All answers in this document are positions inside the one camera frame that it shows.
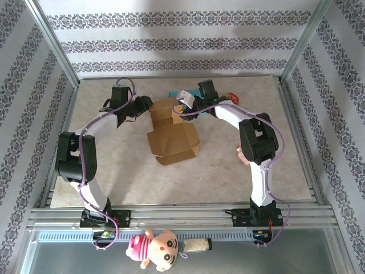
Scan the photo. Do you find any brown cardboard box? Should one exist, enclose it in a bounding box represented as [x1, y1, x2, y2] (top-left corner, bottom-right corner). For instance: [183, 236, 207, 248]
[147, 98, 201, 166]

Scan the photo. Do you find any small pink plush toy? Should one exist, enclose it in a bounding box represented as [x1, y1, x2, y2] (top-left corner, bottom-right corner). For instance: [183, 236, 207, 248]
[236, 145, 249, 166]

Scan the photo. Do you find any small circuit board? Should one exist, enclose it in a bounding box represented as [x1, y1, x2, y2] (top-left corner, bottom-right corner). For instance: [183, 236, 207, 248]
[92, 230, 117, 240]
[253, 229, 273, 240]

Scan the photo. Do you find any small beige cylinder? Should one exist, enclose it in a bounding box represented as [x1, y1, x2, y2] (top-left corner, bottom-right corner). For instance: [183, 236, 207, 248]
[182, 237, 213, 253]

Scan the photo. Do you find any plush doll with pink stripes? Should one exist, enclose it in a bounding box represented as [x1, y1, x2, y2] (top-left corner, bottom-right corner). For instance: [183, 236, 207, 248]
[125, 228, 189, 272]

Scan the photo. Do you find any grey metal shelf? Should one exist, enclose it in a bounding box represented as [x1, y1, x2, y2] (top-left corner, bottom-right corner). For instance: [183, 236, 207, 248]
[17, 228, 356, 274]

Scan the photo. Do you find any aluminium side rail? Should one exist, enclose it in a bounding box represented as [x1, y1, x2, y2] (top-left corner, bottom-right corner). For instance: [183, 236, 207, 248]
[277, 79, 331, 207]
[39, 85, 80, 209]

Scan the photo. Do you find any aluminium frame post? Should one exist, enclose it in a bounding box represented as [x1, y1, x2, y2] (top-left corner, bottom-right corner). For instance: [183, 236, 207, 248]
[278, 0, 334, 85]
[24, 0, 81, 90]

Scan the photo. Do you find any aluminium front mounting rail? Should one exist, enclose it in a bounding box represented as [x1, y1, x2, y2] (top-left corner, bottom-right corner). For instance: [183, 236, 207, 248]
[26, 202, 339, 229]

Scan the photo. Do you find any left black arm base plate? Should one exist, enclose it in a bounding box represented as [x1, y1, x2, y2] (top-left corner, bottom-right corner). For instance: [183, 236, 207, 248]
[79, 209, 132, 229]

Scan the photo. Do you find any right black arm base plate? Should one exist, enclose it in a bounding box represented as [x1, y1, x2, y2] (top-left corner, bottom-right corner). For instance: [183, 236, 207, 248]
[232, 208, 285, 228]

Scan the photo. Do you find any grey slotted cable duct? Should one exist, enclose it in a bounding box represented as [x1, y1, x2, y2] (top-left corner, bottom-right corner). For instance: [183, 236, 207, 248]
[36, 229, 274, 243]

